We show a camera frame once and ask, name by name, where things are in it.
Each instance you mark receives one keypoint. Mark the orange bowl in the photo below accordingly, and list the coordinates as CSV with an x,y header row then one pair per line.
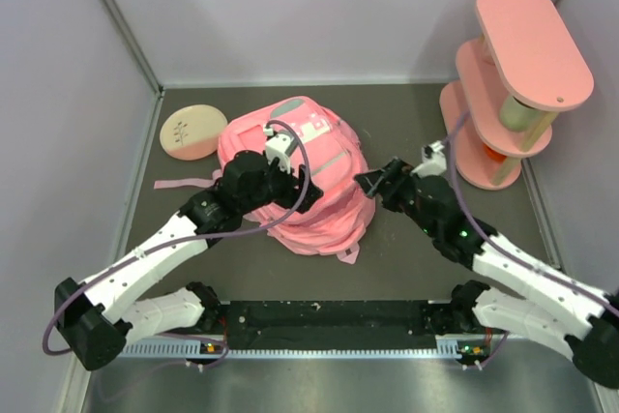
x,y
494,155

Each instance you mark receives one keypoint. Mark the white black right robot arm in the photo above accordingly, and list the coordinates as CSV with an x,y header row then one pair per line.
x,y
576,320

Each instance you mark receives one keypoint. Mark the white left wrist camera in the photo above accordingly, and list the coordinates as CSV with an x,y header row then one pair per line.
x,y
279,148

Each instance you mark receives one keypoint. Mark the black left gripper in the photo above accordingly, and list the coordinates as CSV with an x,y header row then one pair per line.
x,y
288,181

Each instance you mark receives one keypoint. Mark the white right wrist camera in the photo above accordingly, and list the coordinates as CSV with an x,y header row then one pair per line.
x,y
434,162

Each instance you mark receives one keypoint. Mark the cream and pink plate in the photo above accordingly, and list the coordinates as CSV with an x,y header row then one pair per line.
x,y
192,132

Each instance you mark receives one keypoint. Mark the pale green cup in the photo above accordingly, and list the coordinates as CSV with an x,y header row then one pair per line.
x,y
516,116

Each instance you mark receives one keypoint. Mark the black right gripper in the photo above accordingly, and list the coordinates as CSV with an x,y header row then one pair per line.
x,y
375,182

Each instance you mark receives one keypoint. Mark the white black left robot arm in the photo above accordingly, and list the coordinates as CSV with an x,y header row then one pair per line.
x,y
101,315

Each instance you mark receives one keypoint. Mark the pink three-tier wooden shelf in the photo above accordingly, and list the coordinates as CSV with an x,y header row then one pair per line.
x,y
525,50

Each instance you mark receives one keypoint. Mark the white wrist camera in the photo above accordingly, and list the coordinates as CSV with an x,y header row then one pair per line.
x,y
279,148
434,162

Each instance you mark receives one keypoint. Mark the pink student backpack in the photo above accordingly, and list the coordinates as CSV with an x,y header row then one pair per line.
x,y
331,149

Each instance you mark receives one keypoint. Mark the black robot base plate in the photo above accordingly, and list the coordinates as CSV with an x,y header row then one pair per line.
x,y
332,325

